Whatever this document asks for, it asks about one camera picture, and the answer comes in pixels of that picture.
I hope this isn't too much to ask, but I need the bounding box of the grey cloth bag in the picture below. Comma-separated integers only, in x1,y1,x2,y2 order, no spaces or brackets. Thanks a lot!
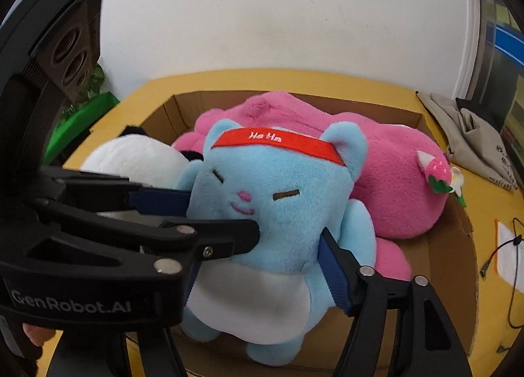
417,91,520,193

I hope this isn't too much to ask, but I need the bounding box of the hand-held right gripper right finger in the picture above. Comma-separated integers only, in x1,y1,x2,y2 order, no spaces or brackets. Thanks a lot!
319,227,473,377

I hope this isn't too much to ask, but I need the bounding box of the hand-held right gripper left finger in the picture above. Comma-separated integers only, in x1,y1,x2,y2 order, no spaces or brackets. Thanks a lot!
45,327,187,377

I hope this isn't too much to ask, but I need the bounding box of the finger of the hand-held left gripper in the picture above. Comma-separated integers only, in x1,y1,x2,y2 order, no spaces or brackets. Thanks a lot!
39,166,193,218
25,197,261,279

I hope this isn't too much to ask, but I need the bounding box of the blue plush toy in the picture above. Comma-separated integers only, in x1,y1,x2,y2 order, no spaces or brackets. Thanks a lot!
176,120,377,365

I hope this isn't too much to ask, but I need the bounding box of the cardboard box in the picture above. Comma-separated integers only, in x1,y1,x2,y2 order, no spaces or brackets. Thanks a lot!
88,90,479,377

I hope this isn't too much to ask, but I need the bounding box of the white paper sheet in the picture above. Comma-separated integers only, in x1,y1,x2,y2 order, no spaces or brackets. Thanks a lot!
493,219,524,292

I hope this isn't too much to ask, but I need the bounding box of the white plush toy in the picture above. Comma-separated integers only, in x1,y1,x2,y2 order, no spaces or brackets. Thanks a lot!
80,125,204,190

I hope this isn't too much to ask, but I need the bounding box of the black cable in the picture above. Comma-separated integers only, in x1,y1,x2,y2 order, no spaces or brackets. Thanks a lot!
479,217,524,329

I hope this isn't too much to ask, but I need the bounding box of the large pink plush toy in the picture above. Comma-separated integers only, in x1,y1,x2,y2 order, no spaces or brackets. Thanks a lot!
171,90,467,281

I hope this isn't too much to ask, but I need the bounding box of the glass door with blue stripe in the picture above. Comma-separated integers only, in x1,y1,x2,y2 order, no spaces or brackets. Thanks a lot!
477,0,524,144

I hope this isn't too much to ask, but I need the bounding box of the green potted plant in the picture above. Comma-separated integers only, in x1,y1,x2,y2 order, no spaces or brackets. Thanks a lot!
61,64,106,116

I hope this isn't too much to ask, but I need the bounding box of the green board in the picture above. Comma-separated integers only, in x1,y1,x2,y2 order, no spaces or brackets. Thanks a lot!
43,92,120,165

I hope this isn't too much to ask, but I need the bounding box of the person's left hand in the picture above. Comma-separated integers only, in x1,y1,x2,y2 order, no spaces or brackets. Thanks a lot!
21,323,56,349

